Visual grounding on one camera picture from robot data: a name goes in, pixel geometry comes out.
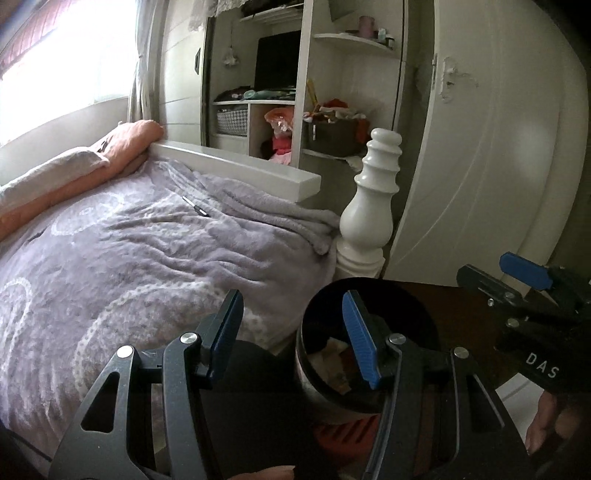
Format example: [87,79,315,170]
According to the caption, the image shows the pink plastic bag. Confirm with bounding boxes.
[264,107,296,164]

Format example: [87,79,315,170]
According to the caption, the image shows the white wardrobe door handle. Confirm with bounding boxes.
[436,55,478,100]

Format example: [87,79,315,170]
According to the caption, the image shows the window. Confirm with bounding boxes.
[0,0,139,146]

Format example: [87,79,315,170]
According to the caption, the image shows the white wardrobe door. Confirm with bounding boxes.
[385,0,587,287]

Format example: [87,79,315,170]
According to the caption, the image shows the person's right hand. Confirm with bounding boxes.
[525,391,577,457]

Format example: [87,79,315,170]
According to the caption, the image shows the dark storage basket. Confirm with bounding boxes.
[305,117,365,157]

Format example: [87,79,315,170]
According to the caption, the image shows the white shelving unit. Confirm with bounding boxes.
[203,0,409,167]

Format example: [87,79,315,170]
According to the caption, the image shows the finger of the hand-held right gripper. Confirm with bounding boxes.
[500,251,580,308]
[456,264,528,320]

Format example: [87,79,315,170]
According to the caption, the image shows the paper scraps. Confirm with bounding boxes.
[309,337,365,396]

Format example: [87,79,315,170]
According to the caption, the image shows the white lace valance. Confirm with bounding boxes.
[191,0,247,31]

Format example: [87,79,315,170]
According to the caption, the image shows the white flat panel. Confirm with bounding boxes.
[496,371,548,416]

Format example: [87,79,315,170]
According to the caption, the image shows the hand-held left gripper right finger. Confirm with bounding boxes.
[341,290,532,480]

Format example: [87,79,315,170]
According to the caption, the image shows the beige pillow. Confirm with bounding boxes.
[0,147,109,213]

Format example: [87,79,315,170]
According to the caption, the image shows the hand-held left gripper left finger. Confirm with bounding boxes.
[48,290,245,480]

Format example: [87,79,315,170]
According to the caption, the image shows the white bed footboard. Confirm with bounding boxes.
[148,141,321,204]

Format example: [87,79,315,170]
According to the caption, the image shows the black round trash bin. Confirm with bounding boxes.
[295,277,440,425]

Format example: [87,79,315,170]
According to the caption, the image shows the orange pillow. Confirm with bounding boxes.
[0,119,164,241]

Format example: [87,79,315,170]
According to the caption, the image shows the dark cloth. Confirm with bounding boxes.
[203,340,345,480]

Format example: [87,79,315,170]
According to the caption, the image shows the white turned bedpost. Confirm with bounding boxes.
[335,128,400,280]

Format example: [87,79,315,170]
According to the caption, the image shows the red plastic stool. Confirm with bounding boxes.
[311,413,386,462]

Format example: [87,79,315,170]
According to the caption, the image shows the black monitor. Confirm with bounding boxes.
[254,31,300,90]

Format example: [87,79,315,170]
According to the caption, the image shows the grey fleece blanket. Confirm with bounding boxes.
[0,159,342,457]

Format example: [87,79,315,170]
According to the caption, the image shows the person's left hand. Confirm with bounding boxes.
[238,465,297,480]

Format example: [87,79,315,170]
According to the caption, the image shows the grey curtain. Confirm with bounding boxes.
[127,0,160,123]

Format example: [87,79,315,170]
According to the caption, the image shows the pen on bed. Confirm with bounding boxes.
[181,195,211,217]

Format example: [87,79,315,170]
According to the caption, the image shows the grey woven basket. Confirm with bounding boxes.
[217,107,249,137]

